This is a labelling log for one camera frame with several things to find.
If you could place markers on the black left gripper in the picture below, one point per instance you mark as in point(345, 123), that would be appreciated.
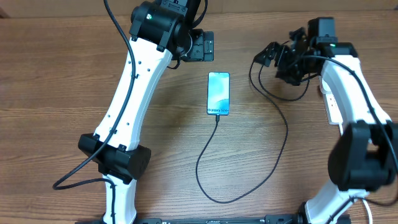
point(199, 52)

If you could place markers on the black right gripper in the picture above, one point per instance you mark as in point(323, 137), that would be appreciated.
point(283, 53)

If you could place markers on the blue screen smartphone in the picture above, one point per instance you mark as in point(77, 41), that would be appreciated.
point(218, 93)

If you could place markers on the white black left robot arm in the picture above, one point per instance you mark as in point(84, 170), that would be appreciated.
point(161, 31)

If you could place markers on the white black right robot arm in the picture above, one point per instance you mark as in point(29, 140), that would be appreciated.
point(365, 156)

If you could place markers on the white power strip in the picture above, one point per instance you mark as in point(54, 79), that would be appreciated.
point(332, 109)

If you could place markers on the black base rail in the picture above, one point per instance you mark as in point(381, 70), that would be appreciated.
point(217, 221)

